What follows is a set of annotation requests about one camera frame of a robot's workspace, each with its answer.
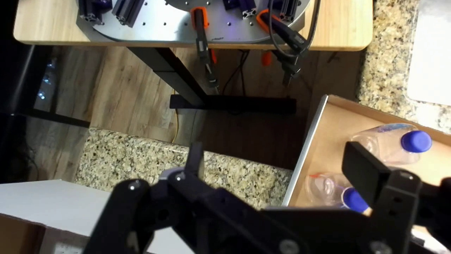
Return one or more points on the white flat board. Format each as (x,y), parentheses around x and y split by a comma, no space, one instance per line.
(432,51)

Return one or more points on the silver robot mount plate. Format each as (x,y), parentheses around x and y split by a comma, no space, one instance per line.
(156,23)

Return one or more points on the orange black clamp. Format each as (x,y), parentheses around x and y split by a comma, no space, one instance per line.
(204,44)
(283,43)

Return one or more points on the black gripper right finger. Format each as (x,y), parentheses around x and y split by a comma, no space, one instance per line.
(395,206)

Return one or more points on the wooden table top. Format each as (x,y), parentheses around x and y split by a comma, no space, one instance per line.
(47,28)

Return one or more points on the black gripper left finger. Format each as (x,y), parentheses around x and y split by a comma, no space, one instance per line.
(128,206)

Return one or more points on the black aluminium extrusion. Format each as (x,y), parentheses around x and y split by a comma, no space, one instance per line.
(128,10)

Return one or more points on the black table leg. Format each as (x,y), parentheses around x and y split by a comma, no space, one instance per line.
(235,105)

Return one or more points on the clear bottle blue cap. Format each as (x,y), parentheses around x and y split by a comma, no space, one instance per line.
(329,188)
(390,143)

